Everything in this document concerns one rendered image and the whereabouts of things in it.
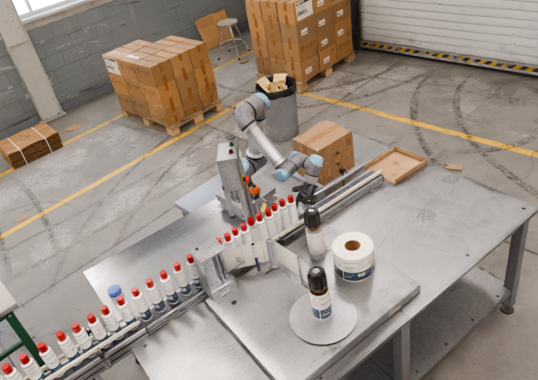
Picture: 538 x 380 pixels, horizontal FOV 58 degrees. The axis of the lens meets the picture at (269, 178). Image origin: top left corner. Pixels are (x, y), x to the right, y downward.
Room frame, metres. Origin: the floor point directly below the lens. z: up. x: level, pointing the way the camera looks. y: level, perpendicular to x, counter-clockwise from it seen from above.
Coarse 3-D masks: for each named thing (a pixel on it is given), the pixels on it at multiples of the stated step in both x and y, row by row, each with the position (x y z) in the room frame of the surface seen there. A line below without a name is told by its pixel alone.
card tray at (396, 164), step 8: (384, 152) 2.69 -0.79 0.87; (392, 152) 2.73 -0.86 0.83; (400, 152) 2.71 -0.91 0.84; (408, 152) 2.65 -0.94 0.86; (376, 160) 2.65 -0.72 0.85; (384, 160) 2.65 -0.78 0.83; (392, 160) 2.64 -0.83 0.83; (400, 160) 2.62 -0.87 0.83; (408, 160) 2.60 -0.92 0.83; (416, 160) 2.58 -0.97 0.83; (424, 160) 2.51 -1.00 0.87; (368, 168) 2.60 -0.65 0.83; (376, 168) 2.58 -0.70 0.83; (384, 168) 2.56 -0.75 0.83; (392, 168) 2.55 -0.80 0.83; (400, 168) 2.53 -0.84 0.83; (408, 168) 2.51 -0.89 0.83; (416, 168) 2.48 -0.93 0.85; (384, 176) 2.48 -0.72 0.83; (392, 176) 2.46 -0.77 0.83; (400, 176) 2.40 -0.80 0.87
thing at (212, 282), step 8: (192, 256) 1.76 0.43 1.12; (216, 256) 1.72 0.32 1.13; (200, 264) 1.69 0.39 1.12; (208, 264) 1.69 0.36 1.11; (216, 264) 1.73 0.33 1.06; (224, 264) 1.76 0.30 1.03; (200, 272) 1.73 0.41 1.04; (208, 272) 1.69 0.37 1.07; (216, 272) 1.76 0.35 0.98; (224, 272) 1.75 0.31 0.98; (200, 280) 1.77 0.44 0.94; (208, 280) 1.68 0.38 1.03; (216, 280) 1.70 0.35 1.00; (224, 280) 1.74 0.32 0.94; (232, 280) 1.74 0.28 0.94; (208, 288) 1.70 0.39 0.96; (216, 288) 1.69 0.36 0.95; (224, 288) 1.71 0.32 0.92
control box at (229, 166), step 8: (224, 144) 2.14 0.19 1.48; (224, 152) 2.06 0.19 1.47; (224, 160) 1.99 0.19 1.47; (232, 160) 1.99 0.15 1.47; (224, 168) 1.99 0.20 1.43; (232, 168) 1.99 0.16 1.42; (240, 168) 2.03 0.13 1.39; (224, 176) 1.99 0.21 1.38; (232, 176) 1.99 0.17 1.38; (240, 176) 1.99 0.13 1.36; (224, 184) 1.99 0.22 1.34; (232, 184) 1.99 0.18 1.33; (240, 184) 1.99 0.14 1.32
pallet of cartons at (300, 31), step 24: (264, 0) 6.13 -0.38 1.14; (288, 0) 5.90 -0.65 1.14; (312, 0) 5.99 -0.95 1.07; (336, 0) 6.43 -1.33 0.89; (264, 24) 6.15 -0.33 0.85; (288, 24) 5.83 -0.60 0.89; (312, 24) 5.94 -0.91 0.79; (336, 24) 6.26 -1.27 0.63; (264, 48) 6.21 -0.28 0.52; (288, 48) 5.87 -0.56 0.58; (312, 48) 5.91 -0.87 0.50; (336, 48) 6.23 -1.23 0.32; (264, 72) 6.27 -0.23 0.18; (288, 72) 5.92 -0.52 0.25; (312, 72) 5.87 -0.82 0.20
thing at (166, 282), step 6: (162, 270) 1.74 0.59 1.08; (162, 276) 1.72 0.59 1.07; (168, 276) 1.74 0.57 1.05; (162, 282) 1.71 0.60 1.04; (168, 282) 1.71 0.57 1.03; (168, 288) 1.71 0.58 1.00; (174, 288) 1.73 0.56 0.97; (168, 294) 1.71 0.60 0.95; (174, 294) 1.72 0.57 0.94; (168, 300) 1.72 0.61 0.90; (174, 300) 1.71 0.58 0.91
